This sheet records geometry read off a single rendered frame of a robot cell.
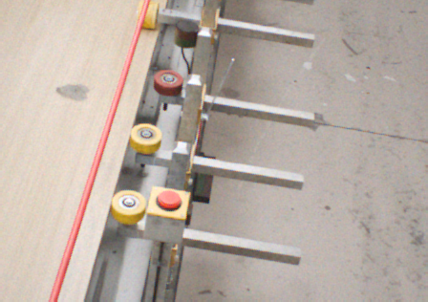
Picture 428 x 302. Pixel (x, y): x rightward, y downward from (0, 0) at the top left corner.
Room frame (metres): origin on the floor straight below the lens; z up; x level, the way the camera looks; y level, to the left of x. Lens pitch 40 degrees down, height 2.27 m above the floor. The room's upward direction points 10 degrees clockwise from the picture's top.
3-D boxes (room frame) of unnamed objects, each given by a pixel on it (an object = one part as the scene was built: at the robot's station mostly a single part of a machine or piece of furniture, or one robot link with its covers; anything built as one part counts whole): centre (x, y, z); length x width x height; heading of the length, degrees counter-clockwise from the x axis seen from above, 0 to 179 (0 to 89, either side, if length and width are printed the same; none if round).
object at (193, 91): (1.59, 0.07, 0.89); 0.04 x 0.04 x 0.48; 1
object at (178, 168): (1.34, 0.06, 0.90); 0.04 x 0.04 x 0.48; 1
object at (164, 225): (1.08, 0.06, 1.18); 0.07 x 0.07 x 0.08; 1
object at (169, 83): (1.88, 0.15, 0.85); 0.08 x 0.08 x 0.11
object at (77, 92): (1.75, 0.39, 0.91); 0.09 x 0.07 x 0.02; 84
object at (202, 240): (1.38, -0.03, 0.82); 0.43 x 0.03 x 0.04; 91
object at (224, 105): (1.88, -0.05, 0.84); 0.43 x 0.03 x 0.04; 91
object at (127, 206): (1.37, 0.17, 0.85); 0.08 x 0.08 x 0.11
